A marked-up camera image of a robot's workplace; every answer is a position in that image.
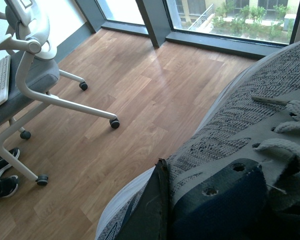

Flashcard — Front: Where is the grey sneaker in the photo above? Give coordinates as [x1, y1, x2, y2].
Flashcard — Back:
[95, 41, 300, 240]

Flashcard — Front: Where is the black sneaker lower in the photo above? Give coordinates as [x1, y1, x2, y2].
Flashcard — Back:
[0, 175, 19, 198]

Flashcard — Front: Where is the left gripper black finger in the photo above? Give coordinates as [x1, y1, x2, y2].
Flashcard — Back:
[115, 158, 169, 240]

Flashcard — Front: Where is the white grey office chair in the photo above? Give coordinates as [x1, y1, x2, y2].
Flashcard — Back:
[0, 0, 120, 186]

